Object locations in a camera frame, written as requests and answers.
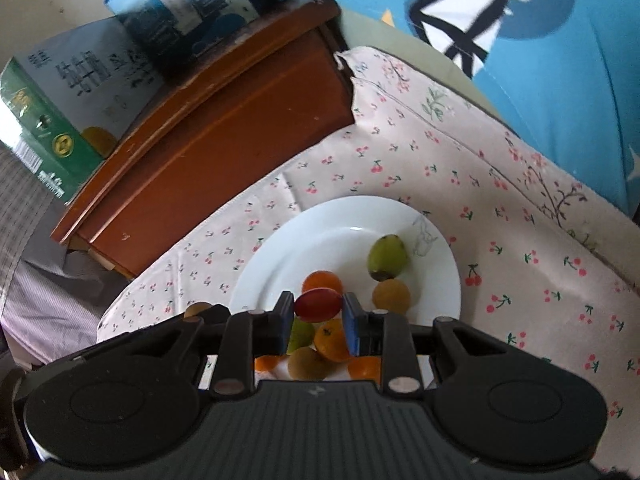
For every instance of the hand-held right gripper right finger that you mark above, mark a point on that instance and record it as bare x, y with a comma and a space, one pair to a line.
351, 327

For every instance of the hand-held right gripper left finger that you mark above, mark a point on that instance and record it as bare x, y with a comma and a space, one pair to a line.
286, 322

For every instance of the brown longan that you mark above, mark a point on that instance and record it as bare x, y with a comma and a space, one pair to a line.
391, 296
196, 308

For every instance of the white plate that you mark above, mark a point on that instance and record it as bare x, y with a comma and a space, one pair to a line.
320, 240

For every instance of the small orange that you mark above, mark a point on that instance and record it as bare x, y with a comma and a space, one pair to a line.
322, 280
365, 367

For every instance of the cherry print tablecloth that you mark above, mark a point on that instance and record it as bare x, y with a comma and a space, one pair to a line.
500, 285

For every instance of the brown wooden nightstand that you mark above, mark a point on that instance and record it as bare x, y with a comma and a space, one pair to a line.
225, 125

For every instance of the lilac striped cloth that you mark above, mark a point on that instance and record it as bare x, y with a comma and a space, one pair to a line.
40, 290

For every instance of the green carton box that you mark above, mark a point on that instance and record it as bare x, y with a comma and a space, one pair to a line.
65, 150

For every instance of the grey checked cloth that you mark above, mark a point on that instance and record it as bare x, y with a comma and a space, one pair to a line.
20, 175

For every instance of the blue carton box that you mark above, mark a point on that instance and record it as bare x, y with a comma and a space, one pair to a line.
190, 15

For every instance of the blue printed blanket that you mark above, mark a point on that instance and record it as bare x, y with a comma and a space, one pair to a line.
575, 85

